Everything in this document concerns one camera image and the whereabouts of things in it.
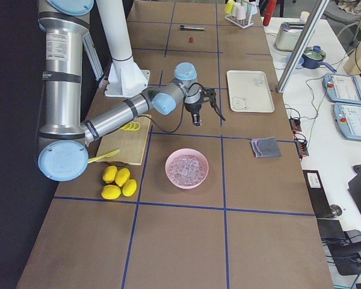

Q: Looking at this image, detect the white wire cup rack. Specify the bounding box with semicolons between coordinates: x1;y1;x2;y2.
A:
224;0;259;29

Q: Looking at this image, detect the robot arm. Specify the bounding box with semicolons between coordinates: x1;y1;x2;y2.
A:
37;1;217;181

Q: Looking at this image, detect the silver toaster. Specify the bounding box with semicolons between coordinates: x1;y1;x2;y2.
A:
274;22;305;52

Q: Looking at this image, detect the folded grey cloth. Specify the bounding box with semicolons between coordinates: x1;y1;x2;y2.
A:
251;137;282;158

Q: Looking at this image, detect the wooden cutting board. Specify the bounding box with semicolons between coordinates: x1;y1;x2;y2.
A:
96;114;151;166

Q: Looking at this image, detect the blue saucepan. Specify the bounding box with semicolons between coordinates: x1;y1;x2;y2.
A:
302;45;337;73

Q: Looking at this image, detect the blue bowl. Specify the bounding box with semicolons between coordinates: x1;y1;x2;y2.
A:
285;53;305;70

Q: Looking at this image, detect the yellow-green plastic knife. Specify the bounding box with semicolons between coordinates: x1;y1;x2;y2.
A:
87;149;120;164

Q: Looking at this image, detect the aluminium frame post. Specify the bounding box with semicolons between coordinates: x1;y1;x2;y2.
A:
276;0;329;93

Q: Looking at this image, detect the lemon slices row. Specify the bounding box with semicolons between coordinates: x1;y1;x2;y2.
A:
120;121;141;132

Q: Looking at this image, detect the cream bear serving tray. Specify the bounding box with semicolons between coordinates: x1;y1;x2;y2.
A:
226;70;275;113

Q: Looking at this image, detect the steel muddler black tip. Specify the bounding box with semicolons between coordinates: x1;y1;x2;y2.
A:
180;25;205;31

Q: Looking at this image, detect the whole yellow lemon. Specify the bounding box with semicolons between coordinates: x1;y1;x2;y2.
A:
102;166;118;184
122;179;137;197
101;184;122;200
114;168;131;187

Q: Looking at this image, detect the pink cup on rack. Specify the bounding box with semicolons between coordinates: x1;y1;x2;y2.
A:
235;5;246;22

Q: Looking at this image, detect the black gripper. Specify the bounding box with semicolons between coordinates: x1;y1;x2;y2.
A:
184;86;226;126

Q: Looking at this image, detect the pink bowl of ice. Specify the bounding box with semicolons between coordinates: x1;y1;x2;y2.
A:
165;148;209;190

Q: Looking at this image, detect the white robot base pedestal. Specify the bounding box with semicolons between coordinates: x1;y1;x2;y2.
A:
96;0;150;98

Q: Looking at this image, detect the yellow cup on rack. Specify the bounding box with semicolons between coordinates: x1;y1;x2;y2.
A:
224;0;235;14

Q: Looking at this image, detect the blue teach pendant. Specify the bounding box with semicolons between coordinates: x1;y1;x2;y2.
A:
323;73;361;105
333;102;361;141

